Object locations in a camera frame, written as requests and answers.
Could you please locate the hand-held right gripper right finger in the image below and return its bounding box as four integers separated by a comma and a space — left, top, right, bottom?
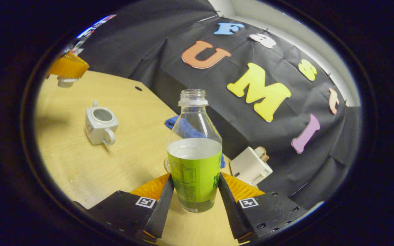
218, 172, 308, 243

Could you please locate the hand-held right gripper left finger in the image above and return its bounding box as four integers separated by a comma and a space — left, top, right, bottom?
76, 173, 175, 241

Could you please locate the white teacup lid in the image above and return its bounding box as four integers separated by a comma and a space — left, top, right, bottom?
57, 76, 78, 88

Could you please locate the green label water bottle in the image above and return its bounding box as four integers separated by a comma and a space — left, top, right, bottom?
167, 89, 223, 213

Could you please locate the white toaster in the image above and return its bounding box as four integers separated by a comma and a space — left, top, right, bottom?
229, 147, 273, 187

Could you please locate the computer monitor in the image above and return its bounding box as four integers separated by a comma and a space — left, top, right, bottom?
76, 14, 117, 40

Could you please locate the blue towel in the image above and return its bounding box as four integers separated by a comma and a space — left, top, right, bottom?
165, 115, 225, 168

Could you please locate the black backdrop cloth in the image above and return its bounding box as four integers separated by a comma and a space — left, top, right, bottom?
77, 0, 358, 209

